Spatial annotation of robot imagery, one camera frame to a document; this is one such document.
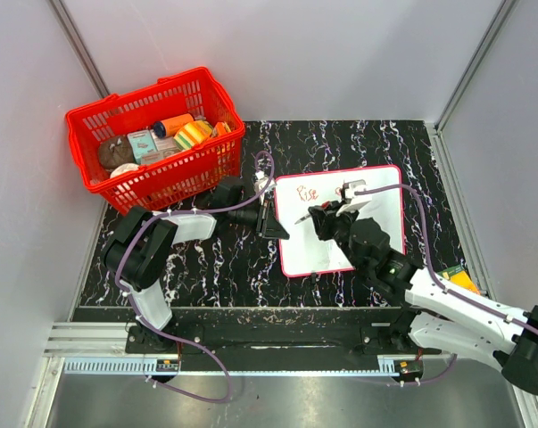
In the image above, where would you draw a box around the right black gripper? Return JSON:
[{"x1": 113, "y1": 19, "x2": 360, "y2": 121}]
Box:
[{"x1": 310, "y1": 200, "x2": 367, "y2": 274}]

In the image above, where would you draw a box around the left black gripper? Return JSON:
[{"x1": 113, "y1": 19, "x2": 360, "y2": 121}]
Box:
[{"x1": 229, "y1": 199, "x2": 289, "y2": 241}]

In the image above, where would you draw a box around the red whiteboard marker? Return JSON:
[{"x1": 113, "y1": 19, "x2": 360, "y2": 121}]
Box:
[{"x1": 294, "y1": 213, "x2": 311, "y2": 225}]

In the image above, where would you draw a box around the pink framed whiteboard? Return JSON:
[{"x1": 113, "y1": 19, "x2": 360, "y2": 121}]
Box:
[{"x1": 273, "y1": 163, "x2": 407, "y2": 278}]

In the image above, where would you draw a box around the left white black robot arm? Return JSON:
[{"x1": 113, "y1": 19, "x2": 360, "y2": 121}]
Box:
[{"x1": 102, "y1": 172, "x2": 289, "y2": 353}]

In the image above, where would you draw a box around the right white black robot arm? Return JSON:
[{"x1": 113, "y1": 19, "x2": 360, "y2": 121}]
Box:
[{"x1": 308, "y1": 202, "x2": 538, "y2": 396}]

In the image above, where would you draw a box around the orange small package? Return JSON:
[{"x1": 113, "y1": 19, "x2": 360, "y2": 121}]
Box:
[{"x1": 211, "y1": 121, "x2": 231, "y2": 138}]

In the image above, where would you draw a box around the yellow green striped package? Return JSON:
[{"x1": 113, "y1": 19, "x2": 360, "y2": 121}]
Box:
[{"x1": 174, "y1": 119, "x2": 213, "y2": 151}]

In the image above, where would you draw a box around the pink white small box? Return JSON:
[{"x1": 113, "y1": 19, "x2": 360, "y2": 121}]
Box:
[{"x1": 140, "y1": 134, "x2": 182, "y2": 165}]

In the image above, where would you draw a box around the orange yellow tag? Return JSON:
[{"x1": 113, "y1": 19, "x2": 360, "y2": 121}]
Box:
[{"x1": 438, "y1": 265, "x2": 480, "y2": 294}]

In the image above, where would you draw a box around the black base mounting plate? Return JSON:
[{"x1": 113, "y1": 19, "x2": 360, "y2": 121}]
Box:
[{"x1": 124, "y1": 306, "x2": 452, "y2": 374}]

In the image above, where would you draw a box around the red plastic shopping basket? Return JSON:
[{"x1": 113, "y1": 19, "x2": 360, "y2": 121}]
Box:
[{"x1": 65, "y1": 67, "x2": 245, "y2": 214}]

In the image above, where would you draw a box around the orange blue cylinder can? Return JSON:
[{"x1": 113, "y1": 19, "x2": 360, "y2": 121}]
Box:
[{"x1": 152, "y1": 113, "x2": 194, "y2": 138}]

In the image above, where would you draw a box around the teal small box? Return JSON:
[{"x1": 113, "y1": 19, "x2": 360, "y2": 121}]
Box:
[{"x1": 127, "y1": 129, "x2": 156, "y2": 164}]

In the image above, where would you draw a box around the white round lid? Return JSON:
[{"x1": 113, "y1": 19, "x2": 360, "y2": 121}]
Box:
[{"x1": 110, "y1": 163, "x2": 140, "y2": 178}]

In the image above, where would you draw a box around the brown round bread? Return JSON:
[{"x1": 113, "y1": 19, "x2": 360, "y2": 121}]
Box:
[{"x1": 97, "y1": 135, "x2": 135, "y2": 171}]

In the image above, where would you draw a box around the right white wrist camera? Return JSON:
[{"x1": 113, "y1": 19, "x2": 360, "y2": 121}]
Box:
[{"x1": 335, "y1": 179, "x2": 372, "y2": 217}]

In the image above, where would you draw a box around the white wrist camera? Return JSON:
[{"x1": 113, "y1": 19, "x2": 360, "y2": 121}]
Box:
[
  {"x1": 335, "y1": 179, "x2": 372, "y2": 217},
  {"x1": 254, "y1": 170, "x2": 276, "y2": 194}
]

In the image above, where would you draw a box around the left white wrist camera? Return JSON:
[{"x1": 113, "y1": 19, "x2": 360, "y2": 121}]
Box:
[{"x1": 254, "y1": 170, "x2": 276, "y2": 194}]

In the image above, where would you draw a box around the aluminium rail frame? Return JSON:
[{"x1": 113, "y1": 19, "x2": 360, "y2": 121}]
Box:
[{"x1": 24, "y1": 323, "x2": 538, "y2": 427}]

